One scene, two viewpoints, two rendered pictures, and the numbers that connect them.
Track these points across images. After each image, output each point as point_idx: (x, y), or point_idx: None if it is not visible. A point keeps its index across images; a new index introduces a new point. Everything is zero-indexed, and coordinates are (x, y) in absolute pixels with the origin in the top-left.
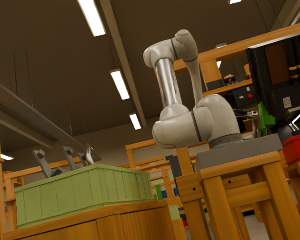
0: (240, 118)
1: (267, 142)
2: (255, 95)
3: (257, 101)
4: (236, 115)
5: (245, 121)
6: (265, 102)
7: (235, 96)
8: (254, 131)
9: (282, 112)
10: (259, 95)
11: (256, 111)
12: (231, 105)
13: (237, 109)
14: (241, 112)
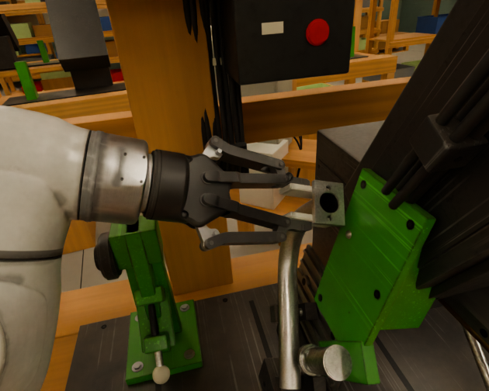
0: (249, 243)
1: None
2: (409, 163)
3: (397, 201)
4: (231, 214)
5: (251, 102)
6: (451, 247)
7: (239, 13)
8: (289, 253)
9: (486, 283)
10: (443, 174)
11: (338, 187)
12: (206, 39)
13: (240, 148)
14: (259, 181)
